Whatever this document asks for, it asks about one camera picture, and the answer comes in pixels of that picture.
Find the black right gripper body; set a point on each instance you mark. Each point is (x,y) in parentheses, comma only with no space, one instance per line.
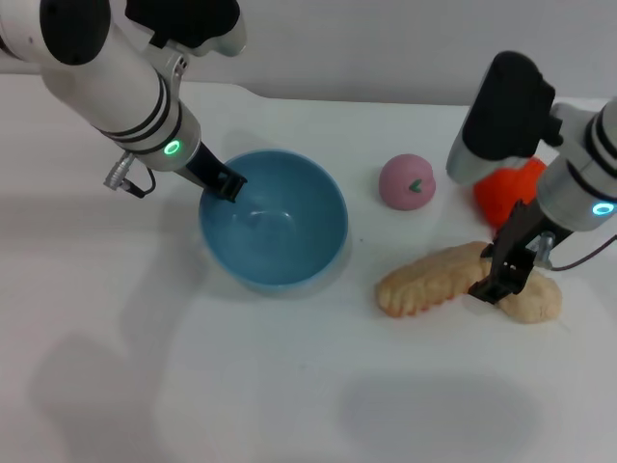
(518,236)

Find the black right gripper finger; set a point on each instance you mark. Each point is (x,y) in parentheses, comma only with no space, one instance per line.
(501,284)

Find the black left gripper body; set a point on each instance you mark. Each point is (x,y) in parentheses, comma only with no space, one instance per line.
(205,169)

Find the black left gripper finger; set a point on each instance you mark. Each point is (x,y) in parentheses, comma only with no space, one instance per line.
(231,187)

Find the blue bowl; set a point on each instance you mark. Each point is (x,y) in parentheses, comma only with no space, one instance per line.
(275,241)

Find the long ridged bread loaf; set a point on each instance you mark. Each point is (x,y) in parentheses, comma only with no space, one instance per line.
(424,284)

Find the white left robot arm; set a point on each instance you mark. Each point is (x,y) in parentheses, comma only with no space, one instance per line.
(106,72)

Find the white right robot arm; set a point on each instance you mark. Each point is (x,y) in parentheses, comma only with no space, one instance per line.
(583,173)

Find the round beige bread bun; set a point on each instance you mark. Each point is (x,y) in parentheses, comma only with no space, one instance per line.
(535,304)

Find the pink peach toy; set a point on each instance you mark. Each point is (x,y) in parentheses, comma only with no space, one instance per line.
(402,181)

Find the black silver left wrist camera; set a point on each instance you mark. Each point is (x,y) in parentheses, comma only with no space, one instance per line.
(193,24)

